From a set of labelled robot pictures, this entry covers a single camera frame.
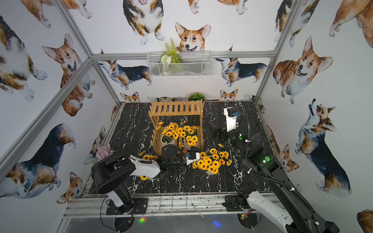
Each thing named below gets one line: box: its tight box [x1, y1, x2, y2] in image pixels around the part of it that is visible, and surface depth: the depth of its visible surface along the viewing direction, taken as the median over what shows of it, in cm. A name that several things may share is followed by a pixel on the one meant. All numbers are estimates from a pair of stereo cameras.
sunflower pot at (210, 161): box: [192, 143, 233, 176], surface depth 76 cm
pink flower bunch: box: [95, 145, 114, 162], surface depth 84 cm
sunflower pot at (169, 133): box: [156, 121, 180, 149], surface depth 87 cm
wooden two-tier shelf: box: [148, 99, 204, 155], surface depth 85 cm
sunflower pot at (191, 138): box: [183, 125, 199, 150], surface depth 84 cm
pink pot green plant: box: [187, 91, 206, 106], surface depth 112 cm
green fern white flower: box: [159, 37, 182, 66], surface depth 84 cm
